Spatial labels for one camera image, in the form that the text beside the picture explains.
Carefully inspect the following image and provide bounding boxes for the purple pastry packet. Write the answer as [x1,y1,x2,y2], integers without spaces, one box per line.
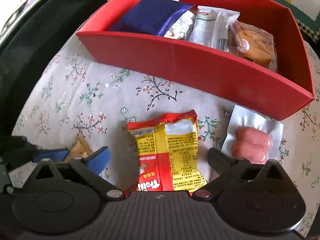
[109,0,196,40]

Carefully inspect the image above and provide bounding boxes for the floral tablecloth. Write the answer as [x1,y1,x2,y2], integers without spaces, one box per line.
[12,35,319,237]

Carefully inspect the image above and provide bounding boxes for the red yellow Trolli packet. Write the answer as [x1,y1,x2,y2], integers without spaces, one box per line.
[127,111,207,192]

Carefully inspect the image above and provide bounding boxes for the black side table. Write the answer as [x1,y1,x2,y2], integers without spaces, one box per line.
[1,0,106,135]

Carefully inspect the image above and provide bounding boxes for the brown wafer packet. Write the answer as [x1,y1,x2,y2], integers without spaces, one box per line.
[62,135,93,163]

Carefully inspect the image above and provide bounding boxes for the orange pastry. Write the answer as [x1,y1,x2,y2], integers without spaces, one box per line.
[225,21,278,72]

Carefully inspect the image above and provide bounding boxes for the silver white snack packet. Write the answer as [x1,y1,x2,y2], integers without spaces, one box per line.
[189,5,240,51]

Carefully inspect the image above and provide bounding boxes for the red cardboard box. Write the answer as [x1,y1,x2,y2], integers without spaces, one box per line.
[76,0,315,120]

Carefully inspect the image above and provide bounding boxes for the vacuum packed sausages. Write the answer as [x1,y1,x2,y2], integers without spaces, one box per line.
[221,105,284,164]

